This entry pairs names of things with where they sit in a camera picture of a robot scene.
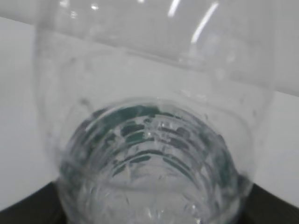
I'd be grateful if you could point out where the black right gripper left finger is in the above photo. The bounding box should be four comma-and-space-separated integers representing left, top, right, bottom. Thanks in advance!
0, 181, 70, 224

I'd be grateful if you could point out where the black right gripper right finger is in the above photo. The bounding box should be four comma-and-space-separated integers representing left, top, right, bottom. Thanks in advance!
233, 184, 299, 224

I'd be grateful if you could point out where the clear plastic water bottle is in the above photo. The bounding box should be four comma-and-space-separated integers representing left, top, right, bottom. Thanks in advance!
34, 0, 275, 224

